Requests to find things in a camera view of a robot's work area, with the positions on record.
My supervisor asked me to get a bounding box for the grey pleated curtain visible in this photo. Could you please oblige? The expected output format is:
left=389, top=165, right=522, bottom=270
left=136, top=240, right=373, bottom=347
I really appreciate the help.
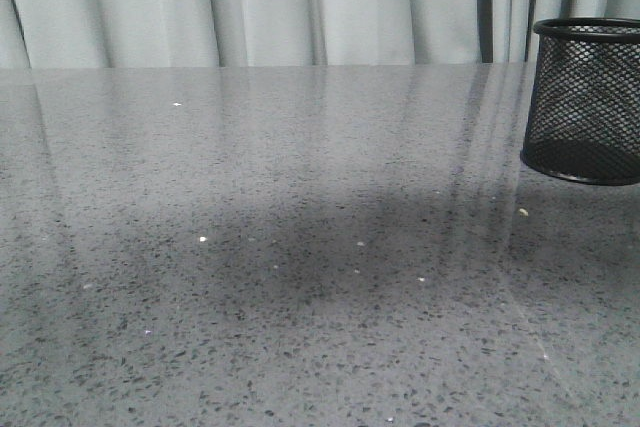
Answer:
left=1, top=0, right=639, bottom=68

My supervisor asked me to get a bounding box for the black mesh metal bucket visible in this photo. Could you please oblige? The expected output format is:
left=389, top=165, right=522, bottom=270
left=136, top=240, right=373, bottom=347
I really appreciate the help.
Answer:
left=520, top=17, right=639, bottom=186

